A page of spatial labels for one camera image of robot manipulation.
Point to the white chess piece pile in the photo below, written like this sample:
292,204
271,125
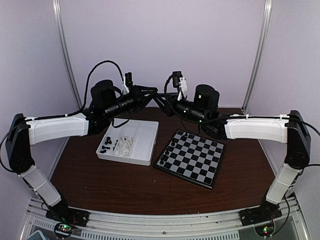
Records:
124,145

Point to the white compartment tray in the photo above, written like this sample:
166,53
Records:
144,133

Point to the black chess piece pile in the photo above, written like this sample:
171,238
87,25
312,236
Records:
109,145

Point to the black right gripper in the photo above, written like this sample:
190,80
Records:
169,107

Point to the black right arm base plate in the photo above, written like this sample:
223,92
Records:
256,215

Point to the blue plastic basket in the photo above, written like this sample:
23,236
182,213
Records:
37,235

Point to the aluminium front rail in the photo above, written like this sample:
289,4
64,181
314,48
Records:
223,225

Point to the black silver chessboard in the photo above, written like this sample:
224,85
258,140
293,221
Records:
195,159

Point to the right round circuit board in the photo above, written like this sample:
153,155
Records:
264,230

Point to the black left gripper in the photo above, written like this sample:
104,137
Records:
141,101

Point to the aluminium frame post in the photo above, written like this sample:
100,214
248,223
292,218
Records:
65,53
264,30

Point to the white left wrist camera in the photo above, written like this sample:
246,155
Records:
127,83

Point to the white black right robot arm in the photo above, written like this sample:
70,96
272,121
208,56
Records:
288,129

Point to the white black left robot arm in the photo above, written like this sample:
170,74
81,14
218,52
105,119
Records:
108,103

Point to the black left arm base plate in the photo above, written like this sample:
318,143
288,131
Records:
71,216

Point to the left round circuit board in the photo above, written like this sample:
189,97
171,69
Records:
63,230

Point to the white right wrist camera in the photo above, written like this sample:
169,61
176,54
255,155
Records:
180,83

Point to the left aluminium frame post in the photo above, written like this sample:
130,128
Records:
65,53

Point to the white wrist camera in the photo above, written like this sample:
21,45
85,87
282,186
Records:
127,83
180,83

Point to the round circuit board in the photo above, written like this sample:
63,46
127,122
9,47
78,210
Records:
264,230
63,230

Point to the right aluminium frame post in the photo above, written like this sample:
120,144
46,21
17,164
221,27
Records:
264,30

